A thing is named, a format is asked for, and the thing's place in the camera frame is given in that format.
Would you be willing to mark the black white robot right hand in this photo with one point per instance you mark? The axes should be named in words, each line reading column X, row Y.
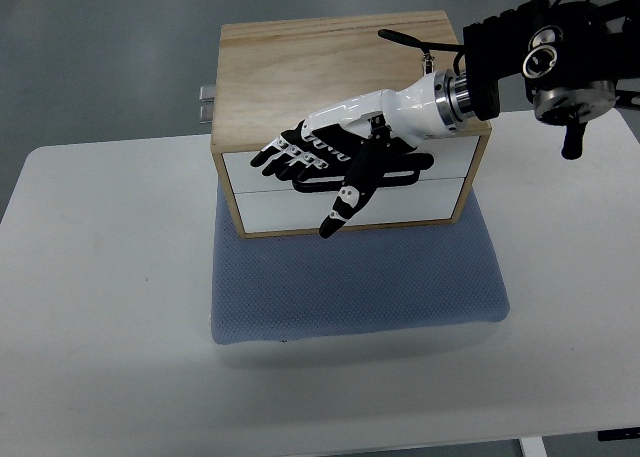
column 368, row 141

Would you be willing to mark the white bottom drawer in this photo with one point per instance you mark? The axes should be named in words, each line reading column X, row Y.
column 289, row 210

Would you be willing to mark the wooden drawer cabinet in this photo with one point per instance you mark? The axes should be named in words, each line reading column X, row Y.
column 272, row 75

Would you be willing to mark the blue mesh mat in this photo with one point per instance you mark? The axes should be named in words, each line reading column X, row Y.
column 298, row 287

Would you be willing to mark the grey metal clamp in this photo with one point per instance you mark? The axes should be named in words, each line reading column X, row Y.
column 207, row 94

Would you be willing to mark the white table leg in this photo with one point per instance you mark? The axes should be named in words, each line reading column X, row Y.
column 532, row 447

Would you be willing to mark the black table control panel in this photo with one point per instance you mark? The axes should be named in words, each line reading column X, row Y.
column 618, row 434

